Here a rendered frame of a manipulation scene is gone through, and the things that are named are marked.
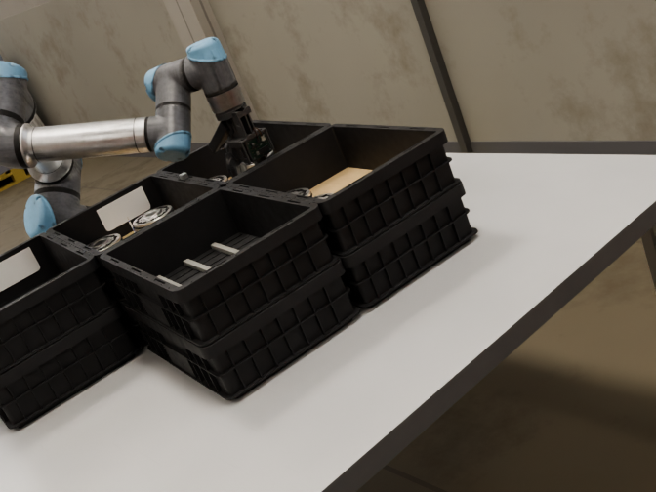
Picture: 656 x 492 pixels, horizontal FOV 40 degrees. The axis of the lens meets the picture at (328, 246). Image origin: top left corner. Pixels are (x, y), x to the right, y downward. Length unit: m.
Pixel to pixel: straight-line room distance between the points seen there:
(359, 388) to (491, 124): 2.72
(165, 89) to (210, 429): 0.78
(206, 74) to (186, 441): 0.79
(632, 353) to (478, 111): 1.77
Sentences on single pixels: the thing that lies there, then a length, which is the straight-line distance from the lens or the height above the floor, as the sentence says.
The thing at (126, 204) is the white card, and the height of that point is 0.90.
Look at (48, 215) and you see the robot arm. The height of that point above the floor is 0.92.
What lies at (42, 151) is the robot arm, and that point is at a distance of 2.00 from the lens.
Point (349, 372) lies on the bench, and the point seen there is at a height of 0.70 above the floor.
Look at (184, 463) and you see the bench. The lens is 1.47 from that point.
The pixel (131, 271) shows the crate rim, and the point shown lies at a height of 0.93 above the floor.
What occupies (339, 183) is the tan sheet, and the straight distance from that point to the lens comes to 1.95.
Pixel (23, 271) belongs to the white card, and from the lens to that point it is 2.19.
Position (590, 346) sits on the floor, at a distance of 2.66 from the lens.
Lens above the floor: 1.42
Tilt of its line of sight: 21 degrees down
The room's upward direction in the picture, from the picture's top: 22 degrees counter-clockwise
